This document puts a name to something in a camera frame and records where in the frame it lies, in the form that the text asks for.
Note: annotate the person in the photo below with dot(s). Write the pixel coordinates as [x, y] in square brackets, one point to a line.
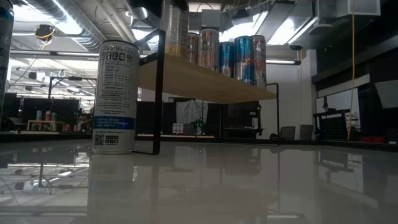
[88, 119]

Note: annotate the grey office chair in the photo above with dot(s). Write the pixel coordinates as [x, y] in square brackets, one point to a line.
[288, 133]
[306, 132]

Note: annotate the translucent plastic sheet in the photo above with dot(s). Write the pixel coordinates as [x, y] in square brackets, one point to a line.
[188, 112]

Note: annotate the grey rectangular air duct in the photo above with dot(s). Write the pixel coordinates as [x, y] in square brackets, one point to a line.
[295, 25]

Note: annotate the blue silver Red Bull can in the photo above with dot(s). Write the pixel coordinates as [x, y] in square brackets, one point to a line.
[226, 59]
[244, 59]

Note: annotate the wooden storage rack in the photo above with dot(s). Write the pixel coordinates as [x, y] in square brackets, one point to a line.
[40, 126]

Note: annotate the Celsius can with red print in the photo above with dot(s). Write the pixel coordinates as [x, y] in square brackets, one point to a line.
[261, 62]

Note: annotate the silver round ventilation duct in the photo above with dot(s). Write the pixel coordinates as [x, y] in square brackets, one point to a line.
[84, 28]

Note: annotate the wooden shelf black metal frame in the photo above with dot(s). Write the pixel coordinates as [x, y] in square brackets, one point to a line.
[202, 84]

